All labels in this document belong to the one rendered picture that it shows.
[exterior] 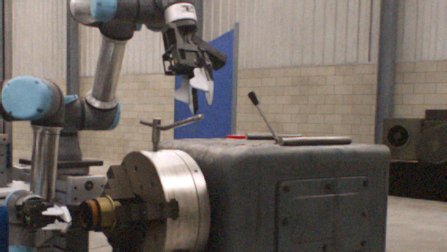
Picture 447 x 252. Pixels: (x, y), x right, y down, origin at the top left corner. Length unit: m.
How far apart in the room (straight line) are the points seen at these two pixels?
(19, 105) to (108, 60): 0.50
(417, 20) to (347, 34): 1.40
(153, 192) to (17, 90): 0.45
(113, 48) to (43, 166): 0.48
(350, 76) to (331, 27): 1.11
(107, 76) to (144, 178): 0.64
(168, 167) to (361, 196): 0.59
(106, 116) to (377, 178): 0.94
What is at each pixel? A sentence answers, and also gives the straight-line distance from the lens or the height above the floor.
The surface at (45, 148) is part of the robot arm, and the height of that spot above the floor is 1.23.
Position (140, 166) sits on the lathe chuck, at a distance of 1.47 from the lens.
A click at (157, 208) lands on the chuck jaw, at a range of 1.37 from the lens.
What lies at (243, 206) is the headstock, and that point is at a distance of 1.41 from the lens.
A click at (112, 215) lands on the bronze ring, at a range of 1.42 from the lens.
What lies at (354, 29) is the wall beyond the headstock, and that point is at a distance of 12.41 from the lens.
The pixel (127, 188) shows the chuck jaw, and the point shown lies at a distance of 1.50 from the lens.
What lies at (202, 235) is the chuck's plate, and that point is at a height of 1.04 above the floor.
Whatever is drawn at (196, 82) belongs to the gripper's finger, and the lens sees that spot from 1.33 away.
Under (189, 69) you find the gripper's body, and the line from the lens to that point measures 1.39.
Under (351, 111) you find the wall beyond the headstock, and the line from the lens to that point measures 12.24.
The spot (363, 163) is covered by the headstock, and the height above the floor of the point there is 1.21.
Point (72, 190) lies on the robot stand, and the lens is 1.93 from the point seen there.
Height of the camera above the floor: 1.33
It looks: 4 degrees down
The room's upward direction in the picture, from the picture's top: 1 degrees clockwise
